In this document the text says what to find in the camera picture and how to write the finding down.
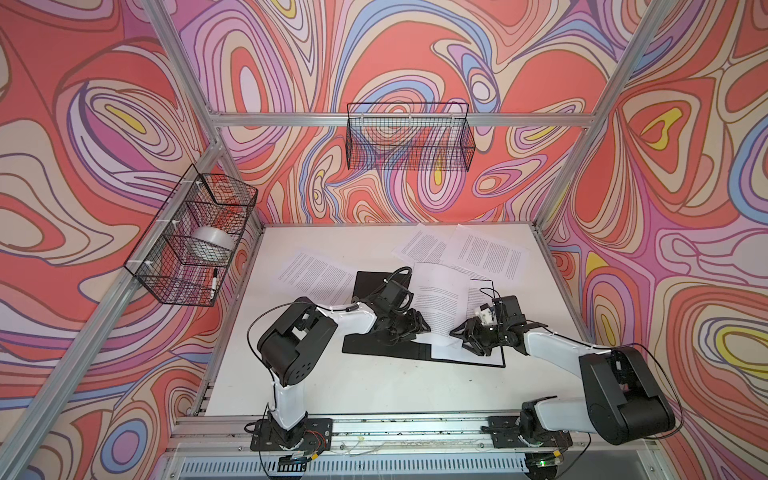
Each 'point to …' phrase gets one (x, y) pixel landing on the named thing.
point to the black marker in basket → (214, 279)
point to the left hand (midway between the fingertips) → (429, 332)
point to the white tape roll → (210, 246)
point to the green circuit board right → (542, 460)
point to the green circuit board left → (296, 459)
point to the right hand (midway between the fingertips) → (456, 342)
